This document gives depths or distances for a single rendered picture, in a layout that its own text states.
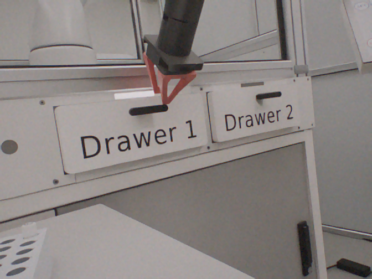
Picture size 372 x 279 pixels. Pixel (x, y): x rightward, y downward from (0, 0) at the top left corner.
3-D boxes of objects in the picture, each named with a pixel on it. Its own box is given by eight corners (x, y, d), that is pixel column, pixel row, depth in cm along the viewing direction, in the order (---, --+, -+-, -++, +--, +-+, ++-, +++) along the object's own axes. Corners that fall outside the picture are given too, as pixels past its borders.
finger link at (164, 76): (169, 88, 63) (180, 42, 57) (187, 109, 59) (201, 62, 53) (137, 90, 59) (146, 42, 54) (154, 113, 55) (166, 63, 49)
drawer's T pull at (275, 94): (282, 96, 76) (282, 90, 75) (260, 99, 71) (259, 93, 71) (270, 98, 79) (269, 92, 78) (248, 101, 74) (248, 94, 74)
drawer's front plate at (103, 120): (208, 144, 68) (201, 92, 67) (67, 175, 51) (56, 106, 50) (203, 144, 69) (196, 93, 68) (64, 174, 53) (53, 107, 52)
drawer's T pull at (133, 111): (169, 110, 58) (168, 103, 58) (132, 115, 54) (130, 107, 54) (159, 112, 61) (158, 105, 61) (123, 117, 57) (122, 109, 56)
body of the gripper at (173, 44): (173, 44, 59) (182, 3, 55) (202, 73, 53) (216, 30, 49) (141, 44, 56) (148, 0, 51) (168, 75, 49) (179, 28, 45)
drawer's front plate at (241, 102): (300, 124, 85) (296, 83, 84) (217, 142, 69) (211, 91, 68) (295, 124, 87) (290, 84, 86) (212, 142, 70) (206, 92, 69)
